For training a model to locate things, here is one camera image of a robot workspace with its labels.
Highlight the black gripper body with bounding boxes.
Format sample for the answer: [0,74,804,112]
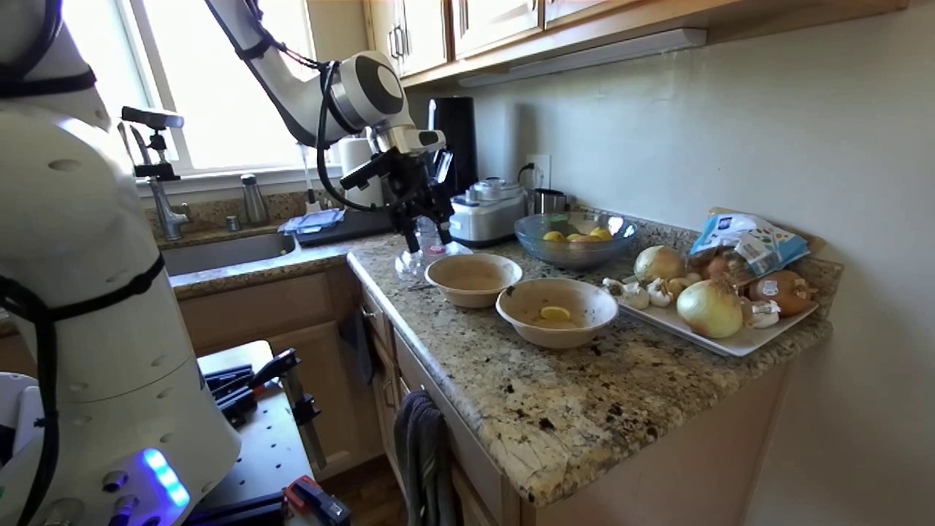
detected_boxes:
[383,149,456,222]

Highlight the cream ceramic bowl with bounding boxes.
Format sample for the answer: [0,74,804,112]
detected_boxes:
[494,279,621,355]
[422,253,526,312]

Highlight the clear glass bowl pink label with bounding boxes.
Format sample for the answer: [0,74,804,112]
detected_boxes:
[390,217,462,288]

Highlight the glass fruit bowl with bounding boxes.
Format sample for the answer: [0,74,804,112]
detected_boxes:
[510,210,643,272]

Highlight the black ribbed drying mat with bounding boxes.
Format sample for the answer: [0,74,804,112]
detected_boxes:
[319,204,418,247]

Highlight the silver kitchen appliance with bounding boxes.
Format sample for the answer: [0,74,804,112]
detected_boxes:
[447,175,529,250]

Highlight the white paper towel roll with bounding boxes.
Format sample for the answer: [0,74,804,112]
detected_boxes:
[333,136,390,213]

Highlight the black soda maker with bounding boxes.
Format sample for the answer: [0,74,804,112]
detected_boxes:
[425,93,482,198]

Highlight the pale blue container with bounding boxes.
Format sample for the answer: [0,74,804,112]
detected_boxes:
[278,207,349,247]

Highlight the yellow lemon piece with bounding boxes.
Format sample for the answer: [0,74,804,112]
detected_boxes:
[535,305,577,327]

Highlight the soap dispenser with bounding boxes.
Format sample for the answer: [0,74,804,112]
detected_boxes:
[240,172,272,229]

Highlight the wooden lower cabinets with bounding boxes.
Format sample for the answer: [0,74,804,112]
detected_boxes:
[172,261,529,526]

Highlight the wooden cabinets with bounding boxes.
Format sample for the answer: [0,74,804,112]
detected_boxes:
[172,261,529,526]
[361,0,907,98]

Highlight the wooden upper cabinets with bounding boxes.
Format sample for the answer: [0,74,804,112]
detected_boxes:
[361,0,907,98]

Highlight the steel kitchen sink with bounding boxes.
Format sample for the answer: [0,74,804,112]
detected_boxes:
[161,229,297,279]

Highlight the under-cabinet light strip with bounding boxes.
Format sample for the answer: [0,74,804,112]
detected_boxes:
[456,28,709,90]

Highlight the bright window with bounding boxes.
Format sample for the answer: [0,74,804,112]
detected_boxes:
[54,0,343,184]

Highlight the dark hanging towel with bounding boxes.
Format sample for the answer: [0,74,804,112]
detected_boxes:
[390,390,462,526]

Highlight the black red clamp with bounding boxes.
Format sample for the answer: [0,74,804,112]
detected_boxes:
[202,349,300,428]

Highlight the small yellow onion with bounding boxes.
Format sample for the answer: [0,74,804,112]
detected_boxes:
[630,242,685,288]

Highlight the chrome faucet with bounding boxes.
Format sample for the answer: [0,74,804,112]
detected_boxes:
[148,178,193,247]

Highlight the black perforated cart top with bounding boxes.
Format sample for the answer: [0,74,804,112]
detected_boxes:
[186,337,338,526]

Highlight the red blue hand tool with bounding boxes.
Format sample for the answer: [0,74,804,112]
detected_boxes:
[281,475,354,526]

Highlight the large yellow onion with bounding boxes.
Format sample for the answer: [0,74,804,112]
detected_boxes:
[675,279,747,343]

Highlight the brown onion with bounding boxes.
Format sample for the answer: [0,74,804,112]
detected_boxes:
[701,250,754,288]
[747,270,817,320]

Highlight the blue white mushroom bag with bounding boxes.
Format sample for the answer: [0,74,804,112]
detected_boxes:
[685,207,811,279]

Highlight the white mushroom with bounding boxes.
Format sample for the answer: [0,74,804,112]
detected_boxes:
[745,298,783,330]

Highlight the white wall outlet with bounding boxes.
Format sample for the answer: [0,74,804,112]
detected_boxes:
[520,152,554,194]

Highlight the steel mug black handle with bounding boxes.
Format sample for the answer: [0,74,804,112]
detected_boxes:
[529,184,577,219]

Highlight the black camera on stand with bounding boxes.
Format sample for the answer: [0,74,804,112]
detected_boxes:
[118,104,186,184]

